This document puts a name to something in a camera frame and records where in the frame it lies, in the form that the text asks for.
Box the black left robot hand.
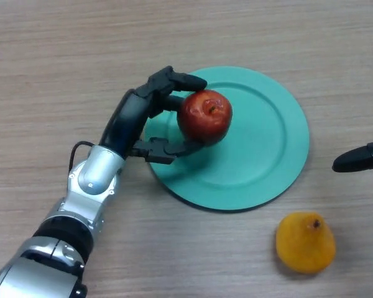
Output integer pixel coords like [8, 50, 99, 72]
[98, 65, 208, 165]

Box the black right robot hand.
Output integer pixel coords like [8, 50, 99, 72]
[332, 0, 373, 173]

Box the red apple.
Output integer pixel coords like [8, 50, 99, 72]
[177, 89, 233, 147]

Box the green plate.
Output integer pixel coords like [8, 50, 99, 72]
[144, 65, 310, 213]

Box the yellow pear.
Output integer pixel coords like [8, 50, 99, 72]
[275, 211, 336, 274]

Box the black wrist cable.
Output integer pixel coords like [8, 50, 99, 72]
[68, 141, 96, 173]

